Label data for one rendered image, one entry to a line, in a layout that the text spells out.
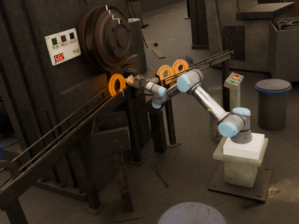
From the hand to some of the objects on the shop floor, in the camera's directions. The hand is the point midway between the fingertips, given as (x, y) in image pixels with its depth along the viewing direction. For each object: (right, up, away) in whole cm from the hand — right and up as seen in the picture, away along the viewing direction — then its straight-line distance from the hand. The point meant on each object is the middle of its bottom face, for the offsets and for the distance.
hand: (126, 80), depth 240 cm
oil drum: (-14, +47, +290) cm, 294 cm away
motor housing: (+32, -60, +40) cm, 79 cm away
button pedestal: (+100, -51, +38) cm, 119 cm away
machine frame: (-33, -69, +42) cm, 87 cm away
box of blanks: (+232, +18, +148) cm, 276 cm away
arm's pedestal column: (+89, -78, -16) cm, 119 cm away
